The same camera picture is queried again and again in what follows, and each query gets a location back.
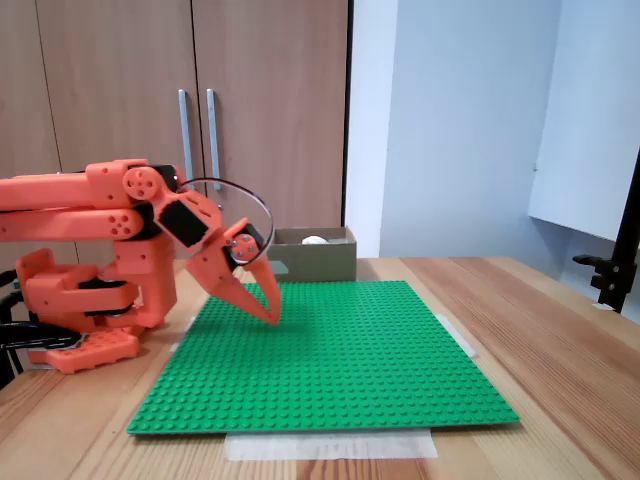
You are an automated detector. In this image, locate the open cardboard box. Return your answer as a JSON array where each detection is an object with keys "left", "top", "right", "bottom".
[{"left": 263, "top": 225, "right": 359, "bottom": 284}]

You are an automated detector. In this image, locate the beige masking tape strip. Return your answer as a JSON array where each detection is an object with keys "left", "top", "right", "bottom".
[
  {"left": 433, "top": 312, "right": 480, "bottom": 359},
  {"left": 168, "top": 314, "right": 197, "bottom": 354},
  {"left": 223, "top": 428, "right": 440, "bottom": 462}
]

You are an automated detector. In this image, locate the brown wooden cabinet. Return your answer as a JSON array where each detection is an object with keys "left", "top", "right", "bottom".
[{"left": 0, "top": 0, "right": 355, "bottom": 261}]

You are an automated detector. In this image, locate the green studded baseplate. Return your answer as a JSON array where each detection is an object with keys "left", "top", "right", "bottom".
[{"left": 125, "top": 279, "right": 521, "bottom": 437}]

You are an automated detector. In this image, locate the black clamp stand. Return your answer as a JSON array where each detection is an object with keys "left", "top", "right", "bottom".
[{"left": 572, "top": 147, "right": 640, "bottom": 315}]

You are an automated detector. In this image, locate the gripper servo cable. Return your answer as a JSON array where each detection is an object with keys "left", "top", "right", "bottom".
[{"left": 174, "top": 177, "right": 276, "bottom": 264}]

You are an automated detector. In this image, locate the metal cabinet handle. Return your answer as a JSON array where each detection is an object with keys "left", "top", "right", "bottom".
[
  {"left": 206, "top": 88, "right": 223, "bottom": 192},
  {"left": 178, "top": 89, "right": 197, "bottom": 177}
]

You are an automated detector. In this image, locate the black power cable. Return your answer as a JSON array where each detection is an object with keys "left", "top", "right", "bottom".
[{"left": 0, "top": 268, "right": 26, "bottom": 390}]

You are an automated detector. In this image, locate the white wall panel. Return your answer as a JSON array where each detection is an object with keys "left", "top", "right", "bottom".
[{"left": 527, "top": 0, "right": 640, "bottom": 244}]

